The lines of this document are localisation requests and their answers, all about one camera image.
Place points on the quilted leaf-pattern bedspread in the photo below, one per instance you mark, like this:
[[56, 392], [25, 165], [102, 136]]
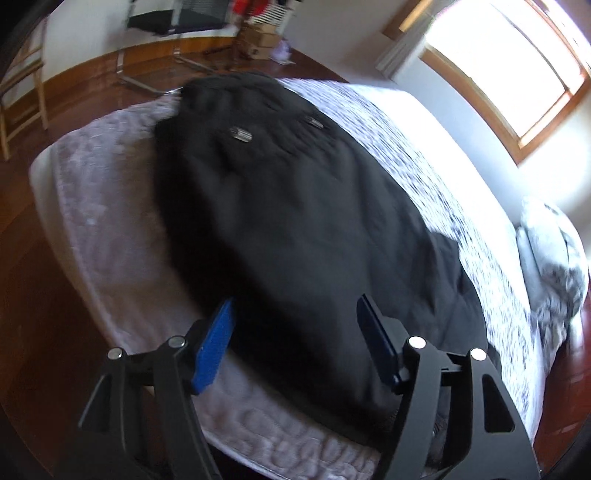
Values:
[[92, 194]]

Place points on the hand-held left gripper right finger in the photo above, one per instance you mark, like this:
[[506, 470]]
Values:
[[378, 341]]

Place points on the red garment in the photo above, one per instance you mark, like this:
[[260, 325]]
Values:
[[247, 7]]

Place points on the black pants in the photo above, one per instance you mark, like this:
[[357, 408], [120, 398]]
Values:
[[286, 221]]

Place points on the folded light blue comforter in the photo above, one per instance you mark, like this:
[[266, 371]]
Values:
[[549, 258]]

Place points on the wooden framed window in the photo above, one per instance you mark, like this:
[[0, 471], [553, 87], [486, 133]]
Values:
[[489, 60]]

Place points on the black chrome cantilever chair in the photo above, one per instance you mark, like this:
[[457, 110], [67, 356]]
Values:
[[171, 21]]

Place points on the light wooden chair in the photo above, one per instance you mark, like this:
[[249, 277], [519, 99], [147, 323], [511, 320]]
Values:
[[27, 69]]

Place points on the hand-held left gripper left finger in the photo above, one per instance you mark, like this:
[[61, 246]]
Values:
[[214, 344]]

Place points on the light blue bed sheet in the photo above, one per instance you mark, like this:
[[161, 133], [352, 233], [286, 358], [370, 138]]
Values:
[[438, 138]]

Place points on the purple plastic bag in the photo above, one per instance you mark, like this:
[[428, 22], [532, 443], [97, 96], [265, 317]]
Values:
[[281, 51]]

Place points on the white striped rack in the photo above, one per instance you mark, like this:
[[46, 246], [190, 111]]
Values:
[[274, 14]]

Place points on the cardboard box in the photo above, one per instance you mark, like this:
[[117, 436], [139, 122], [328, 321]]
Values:
[[258, 39]]

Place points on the grey curtain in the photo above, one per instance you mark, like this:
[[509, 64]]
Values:
[[399, 53]]

